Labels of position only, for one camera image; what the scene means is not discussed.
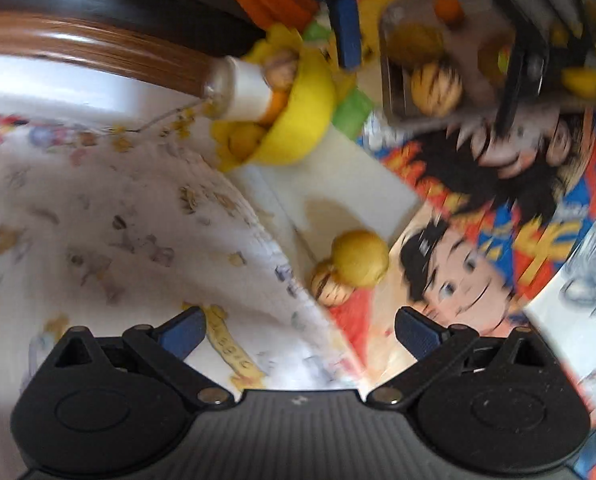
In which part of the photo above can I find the brown kiwi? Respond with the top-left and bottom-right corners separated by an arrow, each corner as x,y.
390,22 -> 446,64

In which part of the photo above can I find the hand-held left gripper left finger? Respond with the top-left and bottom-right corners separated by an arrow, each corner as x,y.
53,306 -> 235,408

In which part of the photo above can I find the small orange fruit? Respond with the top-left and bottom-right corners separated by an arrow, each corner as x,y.
258,89 -> 289,126

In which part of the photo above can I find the small orange kumquat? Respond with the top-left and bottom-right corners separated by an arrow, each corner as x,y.
435,0 -> 464,25

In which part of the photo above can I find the dark chair back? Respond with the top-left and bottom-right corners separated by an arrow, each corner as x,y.
0,0 -> 271,58

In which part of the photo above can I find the large striped pepino melon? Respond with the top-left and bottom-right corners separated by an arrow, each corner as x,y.
410,60 -> 464,117

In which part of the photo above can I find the pale yellow fruit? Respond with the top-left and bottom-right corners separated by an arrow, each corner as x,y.
228,122 -> 269,158

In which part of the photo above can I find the yellow-green round fruit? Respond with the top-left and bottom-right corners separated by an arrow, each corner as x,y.
331,230 -> 390,288
478,35 -> 516,85

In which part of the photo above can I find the clear plastic container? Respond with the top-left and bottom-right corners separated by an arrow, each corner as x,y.
379,0 -> 568,128

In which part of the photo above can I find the brown wooden chair frame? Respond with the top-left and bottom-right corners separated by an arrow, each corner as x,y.
0,10 -> 229,100

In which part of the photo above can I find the white bottle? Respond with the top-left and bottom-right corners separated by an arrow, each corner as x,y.
205,55 -> 273,121

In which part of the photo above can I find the yellow plastic bowl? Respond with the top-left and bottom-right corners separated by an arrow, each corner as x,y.
210,25 -> 339,171

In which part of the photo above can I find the colourful cartoon table mat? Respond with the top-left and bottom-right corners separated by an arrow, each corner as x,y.
298,0 -> 596,480

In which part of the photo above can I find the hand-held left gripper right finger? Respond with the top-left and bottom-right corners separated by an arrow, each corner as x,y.
367,306 -> 553,408

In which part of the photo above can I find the white cartoon printed cloth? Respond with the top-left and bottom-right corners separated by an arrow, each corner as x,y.
0,110 -> 366,396

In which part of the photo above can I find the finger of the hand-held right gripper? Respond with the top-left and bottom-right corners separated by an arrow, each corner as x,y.
329,0 -> 365,72
495,30 -> 551,138

